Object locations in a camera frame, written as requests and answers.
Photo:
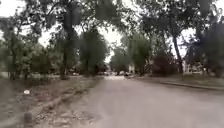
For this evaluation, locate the dark conifer tree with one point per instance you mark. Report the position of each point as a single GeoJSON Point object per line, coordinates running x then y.
{"type": "Point", "coordinates": [92, 50]}

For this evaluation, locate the green bushy tree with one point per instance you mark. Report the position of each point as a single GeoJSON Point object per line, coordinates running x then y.
{"type": "Point", "coordinates": [139, 53]}

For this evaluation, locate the large tree with dark trunk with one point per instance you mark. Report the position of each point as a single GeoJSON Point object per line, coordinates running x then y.
{"type": "Point", "coordinates": [69, 43]}

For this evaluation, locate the grey asphalt road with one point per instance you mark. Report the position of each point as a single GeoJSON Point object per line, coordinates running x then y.
{"type": "Point", "coordinates": [143, 103]}

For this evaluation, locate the reddish bush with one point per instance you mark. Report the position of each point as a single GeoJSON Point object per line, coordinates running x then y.
{"type": "Point", "coordinates": [163, 65]}

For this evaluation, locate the large tree with leaning trunk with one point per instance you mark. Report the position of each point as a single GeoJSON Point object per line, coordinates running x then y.
{"type": "Point", "coordinates": [176, 50]}

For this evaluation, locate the kerb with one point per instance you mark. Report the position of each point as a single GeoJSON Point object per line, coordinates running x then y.
{"type": "Point", "coordinates": [190, 85]}

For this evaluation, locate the grass verge with dirt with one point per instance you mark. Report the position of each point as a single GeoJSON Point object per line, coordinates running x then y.
{"type": "Point", "coordinates": [196, 80]}

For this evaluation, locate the grass verge with weeds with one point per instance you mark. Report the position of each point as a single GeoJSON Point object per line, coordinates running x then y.
{"type": "Point", "coordinates": [30, 100]}

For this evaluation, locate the small white object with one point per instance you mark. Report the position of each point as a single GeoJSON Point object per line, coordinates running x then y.
{"type": "Point", "coordinates": [26, 91]}

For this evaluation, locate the group of leafy trees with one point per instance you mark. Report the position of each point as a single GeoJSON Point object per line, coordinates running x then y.
{"type": "Point", "coordinates": [20, 56]}

